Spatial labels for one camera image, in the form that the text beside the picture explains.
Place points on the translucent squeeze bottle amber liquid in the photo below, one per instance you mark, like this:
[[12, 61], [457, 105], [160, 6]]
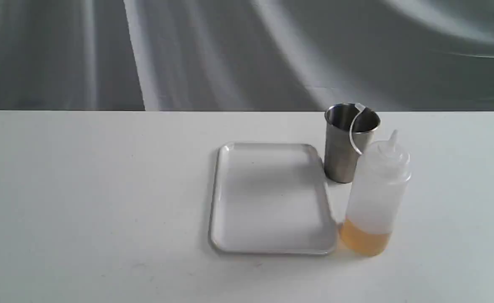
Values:
[[379, 184]]

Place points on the stainless steel cup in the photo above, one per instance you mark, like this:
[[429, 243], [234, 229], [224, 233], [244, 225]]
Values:
[[340, 151]]

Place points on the white rectangular plastic tray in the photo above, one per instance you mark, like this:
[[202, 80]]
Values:
[[271, 199]]

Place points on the grey draped backdrop cloth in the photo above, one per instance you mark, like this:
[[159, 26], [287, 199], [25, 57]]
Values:
[[246, 55]]

